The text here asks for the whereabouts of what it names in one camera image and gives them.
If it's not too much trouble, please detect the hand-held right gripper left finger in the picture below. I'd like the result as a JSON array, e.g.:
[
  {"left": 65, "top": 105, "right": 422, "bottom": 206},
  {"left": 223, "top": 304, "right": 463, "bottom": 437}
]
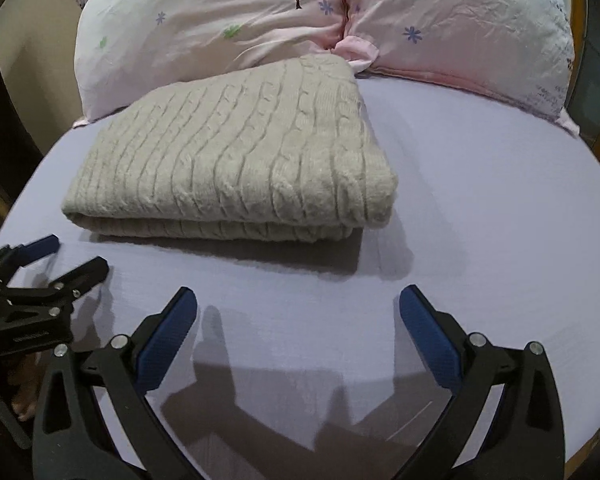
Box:
[{"left": 31, "top": 286, "right": 216, "bottom": 480}]

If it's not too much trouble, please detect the pink floral tree print pillow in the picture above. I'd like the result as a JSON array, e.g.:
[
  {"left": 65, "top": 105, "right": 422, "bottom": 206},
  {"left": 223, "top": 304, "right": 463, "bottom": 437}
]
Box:
[{"left": 74, "top": 0, "right": 353, "bottom": 124}]

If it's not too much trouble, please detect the beige cable knit sweater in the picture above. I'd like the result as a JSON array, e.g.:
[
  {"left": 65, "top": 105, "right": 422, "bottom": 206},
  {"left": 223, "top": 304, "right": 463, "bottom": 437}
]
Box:
[{"left": 61, "top": 53, "right": 400, "bottom": 244}]

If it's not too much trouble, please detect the dark wooden furniture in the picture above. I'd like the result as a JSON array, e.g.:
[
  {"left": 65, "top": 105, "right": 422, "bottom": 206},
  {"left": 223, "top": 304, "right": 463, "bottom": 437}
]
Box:
[{"left": 0, "top": 44, "right": 45, "bottom": 203}]

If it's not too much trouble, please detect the lavender bed sheet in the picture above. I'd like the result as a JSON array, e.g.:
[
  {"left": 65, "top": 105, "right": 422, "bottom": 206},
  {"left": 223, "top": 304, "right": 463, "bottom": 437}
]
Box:
[{"left": 0, "top": 67, "right": 600, "bottom": 480}]

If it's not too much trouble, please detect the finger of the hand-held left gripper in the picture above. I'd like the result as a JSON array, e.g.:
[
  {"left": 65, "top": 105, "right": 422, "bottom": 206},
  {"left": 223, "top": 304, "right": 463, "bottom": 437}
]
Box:
[
  {"left": 2, "top": 256, "right": 111, "bottom": 319},
  {"left": 0, "top": 233, "right": 61, "bottom": 282}
]

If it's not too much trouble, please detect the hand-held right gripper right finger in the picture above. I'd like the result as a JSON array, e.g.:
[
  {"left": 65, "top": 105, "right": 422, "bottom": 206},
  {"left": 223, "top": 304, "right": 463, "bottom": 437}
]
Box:
[{"left": 394, "top": 284, "right": 566, "bottom": 480}]

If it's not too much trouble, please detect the person's left hand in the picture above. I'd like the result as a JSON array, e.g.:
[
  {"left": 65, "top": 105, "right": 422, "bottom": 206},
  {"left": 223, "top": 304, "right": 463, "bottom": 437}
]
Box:
[{"left": 0, "top": 351, "right": 44, "bottom": 422}]

